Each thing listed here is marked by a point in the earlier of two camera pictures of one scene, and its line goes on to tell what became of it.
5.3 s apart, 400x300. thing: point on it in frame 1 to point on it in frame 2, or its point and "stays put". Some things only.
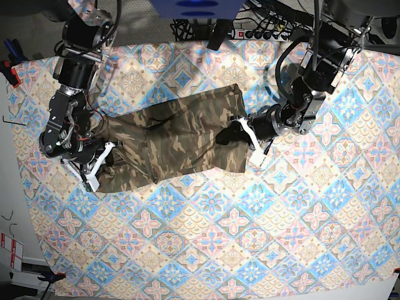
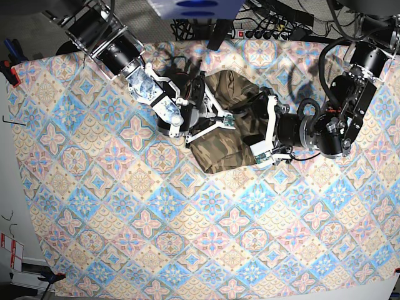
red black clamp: [10, 73] stays put
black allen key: [8, 122] stays put
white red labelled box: [16, 252] stays put
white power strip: [259, 34] stays put
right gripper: [260, 125] to [282, 134]
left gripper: [85, 172] to [206, 114]
